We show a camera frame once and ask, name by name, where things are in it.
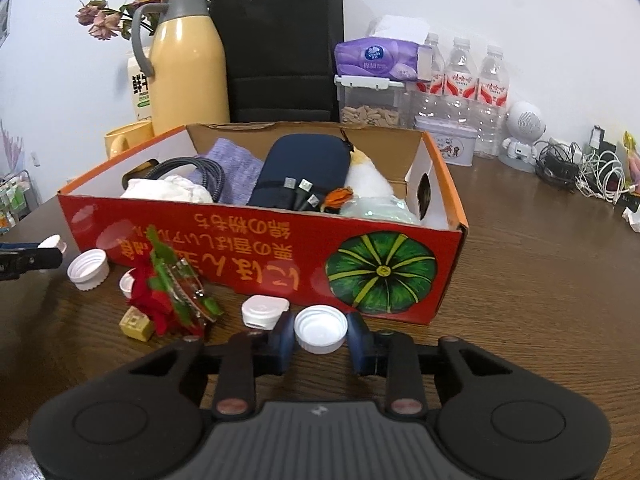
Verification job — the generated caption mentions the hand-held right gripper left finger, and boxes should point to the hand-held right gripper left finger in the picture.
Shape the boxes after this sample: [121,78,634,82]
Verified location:
[127,311,297,421]

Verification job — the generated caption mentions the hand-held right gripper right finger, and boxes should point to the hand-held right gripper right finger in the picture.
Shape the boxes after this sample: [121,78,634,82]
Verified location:
[347,312,507,420]

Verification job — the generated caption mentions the white flip bottle cap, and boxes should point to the white flip bottle cap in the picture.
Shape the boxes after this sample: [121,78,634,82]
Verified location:
[241,296,290,330]

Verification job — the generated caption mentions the red cardboard box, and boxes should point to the red cardboard box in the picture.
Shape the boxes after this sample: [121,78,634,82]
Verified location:
[56,121,470,326]

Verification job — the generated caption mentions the small tan block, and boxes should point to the small tan block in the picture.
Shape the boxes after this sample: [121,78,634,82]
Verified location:
[120,307,155,342]

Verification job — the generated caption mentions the red artificial flower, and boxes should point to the red artificial flower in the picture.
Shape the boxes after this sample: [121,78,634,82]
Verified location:
[127,225,223,336]

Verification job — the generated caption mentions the pale green plastic packet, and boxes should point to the pale green plastic packet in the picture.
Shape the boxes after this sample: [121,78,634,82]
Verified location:
[340,196,421,225]

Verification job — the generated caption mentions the small orange artificial flower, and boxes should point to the small orange artificial flower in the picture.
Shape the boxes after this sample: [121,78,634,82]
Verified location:
[320,187,351,212]

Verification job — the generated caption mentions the white plastic box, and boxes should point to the white plastic box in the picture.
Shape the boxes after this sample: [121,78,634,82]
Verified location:
[120,176,213,204]

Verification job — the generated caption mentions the yellow white plush toy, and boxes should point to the yellow white plush toy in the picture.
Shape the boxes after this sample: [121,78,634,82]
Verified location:
[342,147,396,206]

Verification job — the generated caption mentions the purple cloth pouch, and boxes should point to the purple cloth pouch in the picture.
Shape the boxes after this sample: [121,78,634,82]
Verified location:
[190,140,263,206]

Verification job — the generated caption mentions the navy zip case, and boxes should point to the navy zip case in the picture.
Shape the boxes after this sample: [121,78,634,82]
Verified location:
[247,134,351,208]

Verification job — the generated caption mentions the dark braided cable coil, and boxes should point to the dark braided cable coil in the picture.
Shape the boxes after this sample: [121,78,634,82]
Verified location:
[122,156,226,203]

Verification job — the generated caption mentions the metal storage rack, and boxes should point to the metal storage rack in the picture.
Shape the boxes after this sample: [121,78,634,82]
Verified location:
[0,170,41,236]

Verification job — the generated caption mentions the yellow mug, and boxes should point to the yellow mug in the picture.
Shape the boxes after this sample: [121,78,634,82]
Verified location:
[104,120,156,161]

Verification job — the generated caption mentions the white milk carton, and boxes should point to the white milk carton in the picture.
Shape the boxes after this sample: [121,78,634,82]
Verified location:
[127,47,155,122]

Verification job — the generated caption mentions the white tin box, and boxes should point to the white tin box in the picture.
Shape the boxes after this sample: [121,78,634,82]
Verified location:
[414,115,478,166]

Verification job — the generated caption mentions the clear food container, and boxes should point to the clear food container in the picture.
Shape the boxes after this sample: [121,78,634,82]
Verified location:
[334,75,407,128]

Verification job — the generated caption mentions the dried pink roses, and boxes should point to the dried pink roses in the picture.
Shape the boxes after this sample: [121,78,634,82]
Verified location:
[75,0,203,42]

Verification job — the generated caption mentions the yellow thermos jug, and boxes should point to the yellow thermos jug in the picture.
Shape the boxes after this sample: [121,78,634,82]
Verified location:
[131,0,231,136]

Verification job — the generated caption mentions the clear water bottle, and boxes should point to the clear water bottle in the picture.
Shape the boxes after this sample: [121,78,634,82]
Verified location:
[475,45,511,158]
[417,32,446,116]
[444,36,480,126]

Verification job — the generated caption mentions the white robot toy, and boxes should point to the white robot toy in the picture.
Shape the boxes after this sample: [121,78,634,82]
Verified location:
[500,101,547,173]

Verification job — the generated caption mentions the black paper bag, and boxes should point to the black paper bag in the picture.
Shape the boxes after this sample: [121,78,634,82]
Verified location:
[209,0,346,123]

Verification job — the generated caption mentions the purple tissue pack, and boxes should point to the purple tissue pack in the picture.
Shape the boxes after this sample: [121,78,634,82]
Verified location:
[334,15,433,83]

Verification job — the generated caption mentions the small black device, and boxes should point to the small black device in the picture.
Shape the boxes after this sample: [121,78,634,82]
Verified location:
[587,125,617,153]

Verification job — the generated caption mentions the yellow snack bag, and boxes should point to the yellow snack bag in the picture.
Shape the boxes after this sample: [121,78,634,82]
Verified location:
[622,131,640,196]

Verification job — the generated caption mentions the purple flower wall sticker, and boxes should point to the purple flower wall sticker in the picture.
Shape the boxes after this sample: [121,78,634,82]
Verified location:
[0,120,26,176]

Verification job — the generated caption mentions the black charger with cable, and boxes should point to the black charger with cable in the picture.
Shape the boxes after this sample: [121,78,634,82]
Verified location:
[535,140,583,191]

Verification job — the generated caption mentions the white cable tangle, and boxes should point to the white cable tangle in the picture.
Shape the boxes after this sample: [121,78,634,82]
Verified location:
[575,147,631,203]

